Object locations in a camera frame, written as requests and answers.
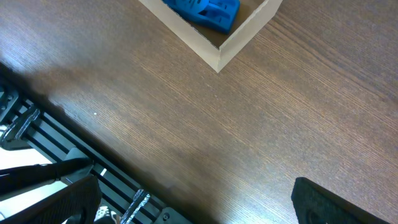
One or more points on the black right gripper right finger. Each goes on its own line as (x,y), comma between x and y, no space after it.
(315,204)

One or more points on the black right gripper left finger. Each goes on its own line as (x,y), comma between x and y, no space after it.
(80,198)

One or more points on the brown cardboard box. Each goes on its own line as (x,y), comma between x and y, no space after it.
(214,48)

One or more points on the blue plastic case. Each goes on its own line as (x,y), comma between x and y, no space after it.
(218,15)

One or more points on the black table clamp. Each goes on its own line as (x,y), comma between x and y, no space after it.
(12,138)

